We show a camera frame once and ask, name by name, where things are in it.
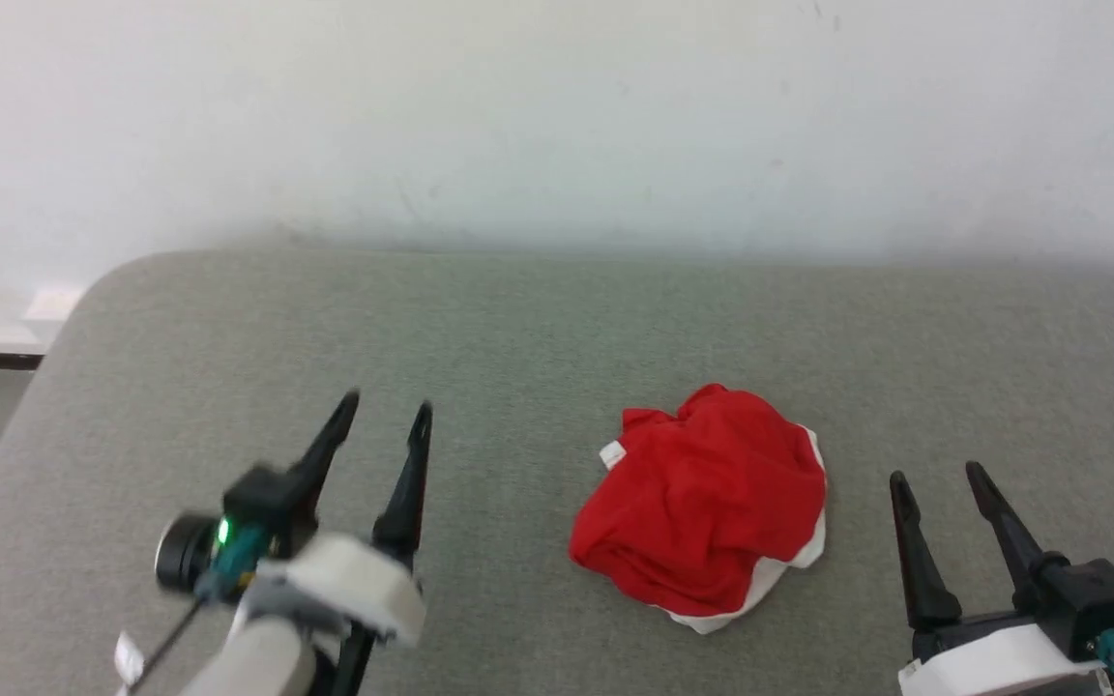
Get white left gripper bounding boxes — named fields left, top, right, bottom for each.
left=246, top=390, right=434, bottom=696

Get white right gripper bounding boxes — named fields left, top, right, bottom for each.
left=889, top=461, right=1113, bottom=696

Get red and white basketball shorts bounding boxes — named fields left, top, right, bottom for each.
left=569, top=383, right=828, bottom=635

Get grey fabric sofa seat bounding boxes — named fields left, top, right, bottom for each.
left=0, top=248, right=1114, bottom=696

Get teal left camera connector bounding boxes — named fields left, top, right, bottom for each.
left=195, top=526, right=270, bottom=602

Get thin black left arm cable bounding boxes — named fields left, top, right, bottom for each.
left=128, top=597, right=206, bottom=695

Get white wall skirting board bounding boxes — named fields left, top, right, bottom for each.
left=0, top=284, right=86, bottom=355

